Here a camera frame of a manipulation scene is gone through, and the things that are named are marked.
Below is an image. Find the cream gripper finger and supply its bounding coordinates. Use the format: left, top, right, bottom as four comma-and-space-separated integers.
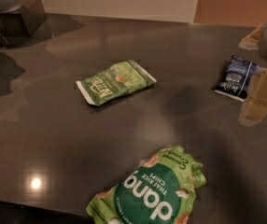
239, 25, 262, 50
238, 69, 267, 127

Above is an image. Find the green Dang rice chip bag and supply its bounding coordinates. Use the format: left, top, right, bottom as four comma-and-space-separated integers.
86, 146, 206, 224

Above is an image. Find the blue Kettle chip bag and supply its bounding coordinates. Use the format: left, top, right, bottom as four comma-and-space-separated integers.
214, 54, 264, 102

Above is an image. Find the green Kettle chip bag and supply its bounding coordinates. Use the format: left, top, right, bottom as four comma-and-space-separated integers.
76, 60, 157, 106

